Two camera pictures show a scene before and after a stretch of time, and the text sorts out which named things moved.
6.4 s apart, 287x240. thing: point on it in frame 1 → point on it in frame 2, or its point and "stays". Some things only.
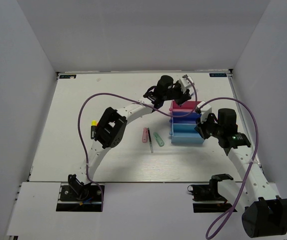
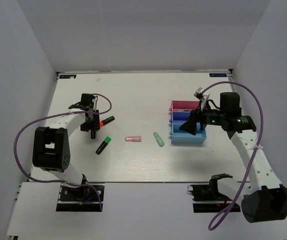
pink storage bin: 188,106 stays
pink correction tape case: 145,135 → 133,139
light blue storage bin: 182,133 stays
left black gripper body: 176,94 → 91,124
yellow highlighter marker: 93,129 stays
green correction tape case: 159,140 stays
